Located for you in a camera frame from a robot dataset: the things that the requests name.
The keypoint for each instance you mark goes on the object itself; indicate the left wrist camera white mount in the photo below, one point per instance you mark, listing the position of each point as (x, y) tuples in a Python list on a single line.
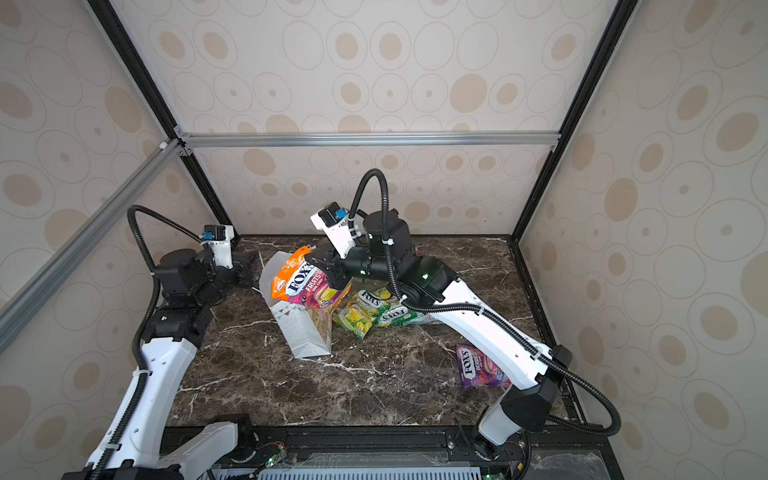
[(218, 239)]

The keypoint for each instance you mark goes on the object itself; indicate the silver aluminium rail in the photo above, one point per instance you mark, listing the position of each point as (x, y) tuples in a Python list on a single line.
[(33, 295), (383, 139)]

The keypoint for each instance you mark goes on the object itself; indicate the silver aluminium back rail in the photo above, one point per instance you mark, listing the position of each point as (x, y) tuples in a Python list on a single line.
[(383, 139)]

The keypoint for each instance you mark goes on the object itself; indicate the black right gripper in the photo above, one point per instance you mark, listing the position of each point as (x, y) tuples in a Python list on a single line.
[(329, 262)]

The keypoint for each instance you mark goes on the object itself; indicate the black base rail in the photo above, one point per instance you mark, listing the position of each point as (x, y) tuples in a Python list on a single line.
[(414, 452)]

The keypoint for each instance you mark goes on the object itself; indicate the black corner frame post right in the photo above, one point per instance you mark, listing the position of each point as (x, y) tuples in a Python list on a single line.
[(606, 46)]

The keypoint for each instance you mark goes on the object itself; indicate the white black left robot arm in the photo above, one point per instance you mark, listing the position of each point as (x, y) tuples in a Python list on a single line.
[(187, 284)]

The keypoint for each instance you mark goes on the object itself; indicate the yellow green Fox's candy bag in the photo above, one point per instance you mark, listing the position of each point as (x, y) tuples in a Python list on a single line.
[(355, 319)]

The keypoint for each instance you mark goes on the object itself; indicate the black corner frame post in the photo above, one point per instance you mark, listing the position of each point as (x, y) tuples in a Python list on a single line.
[(606, 46), (107, 17)]

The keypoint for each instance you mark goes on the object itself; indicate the pink fruits Fox's candy bag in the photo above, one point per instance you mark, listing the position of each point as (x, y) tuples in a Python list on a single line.
[(291, 278)]

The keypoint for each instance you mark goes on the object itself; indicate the silver aluminium left rail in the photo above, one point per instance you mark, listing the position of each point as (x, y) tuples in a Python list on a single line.
[(33, 295)]

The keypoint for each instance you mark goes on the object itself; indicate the purple Fox's candy bag right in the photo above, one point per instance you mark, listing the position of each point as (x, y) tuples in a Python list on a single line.
[(477, 370)]

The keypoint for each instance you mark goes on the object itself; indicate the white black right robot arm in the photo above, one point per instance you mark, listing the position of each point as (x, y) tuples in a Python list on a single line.
[(429, 285)]

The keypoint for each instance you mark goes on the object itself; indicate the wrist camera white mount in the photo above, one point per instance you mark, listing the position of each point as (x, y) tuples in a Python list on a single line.
[(218, 239), (333, 221)]

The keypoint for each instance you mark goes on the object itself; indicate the black corner frame post left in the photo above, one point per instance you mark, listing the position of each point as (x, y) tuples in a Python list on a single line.
[(107, 17)]

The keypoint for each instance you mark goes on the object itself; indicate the white paper bag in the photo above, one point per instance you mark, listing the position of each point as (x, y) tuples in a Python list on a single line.
[(308, 332)]

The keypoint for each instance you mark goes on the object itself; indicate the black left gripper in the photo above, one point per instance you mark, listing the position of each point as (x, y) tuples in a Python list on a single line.
[(246, 266)]

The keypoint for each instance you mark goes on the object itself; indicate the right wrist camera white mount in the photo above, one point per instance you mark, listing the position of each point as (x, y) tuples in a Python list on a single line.
[(333, 221)]

